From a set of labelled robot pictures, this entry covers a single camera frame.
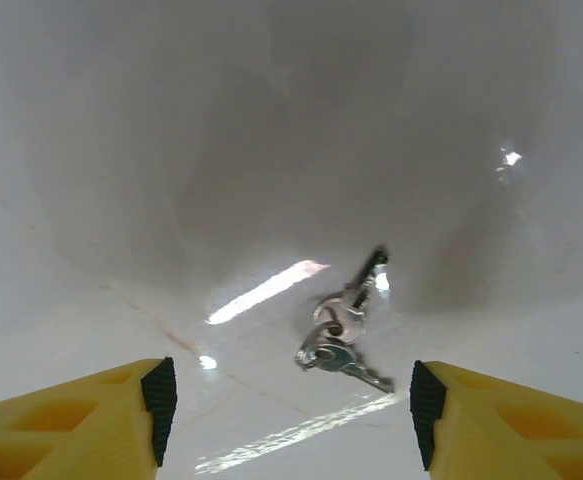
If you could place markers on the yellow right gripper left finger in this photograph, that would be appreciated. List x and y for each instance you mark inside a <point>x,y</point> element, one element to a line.
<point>71,430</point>

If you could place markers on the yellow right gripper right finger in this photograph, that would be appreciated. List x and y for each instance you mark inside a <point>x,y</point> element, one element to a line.
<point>511,435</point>

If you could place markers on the silver key with dark blade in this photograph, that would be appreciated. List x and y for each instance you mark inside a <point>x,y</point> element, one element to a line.
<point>353,320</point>

